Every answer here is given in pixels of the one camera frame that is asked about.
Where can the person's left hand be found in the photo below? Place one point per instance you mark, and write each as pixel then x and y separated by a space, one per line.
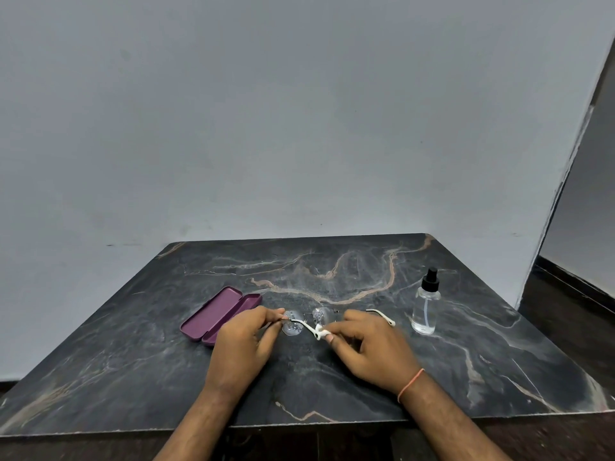
pixel 238 355

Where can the person's right hand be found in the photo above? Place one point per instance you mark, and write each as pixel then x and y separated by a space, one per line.
pixel 379 350

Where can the maroon glasses case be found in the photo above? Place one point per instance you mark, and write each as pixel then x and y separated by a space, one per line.
pixel 216 314

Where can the white cleaning cloth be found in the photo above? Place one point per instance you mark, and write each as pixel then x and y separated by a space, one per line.
pixel 323 333

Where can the metal frame eyeglasses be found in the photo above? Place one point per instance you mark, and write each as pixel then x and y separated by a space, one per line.
pixel 293 326

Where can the clear spray bottle black cap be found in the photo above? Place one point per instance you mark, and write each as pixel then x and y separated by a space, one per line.
pixel 425 307

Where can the person's right forearm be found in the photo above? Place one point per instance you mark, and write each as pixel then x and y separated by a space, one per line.
pixel 451 432

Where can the person's left forearm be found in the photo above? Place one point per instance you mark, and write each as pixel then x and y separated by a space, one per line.
pixel 197 432

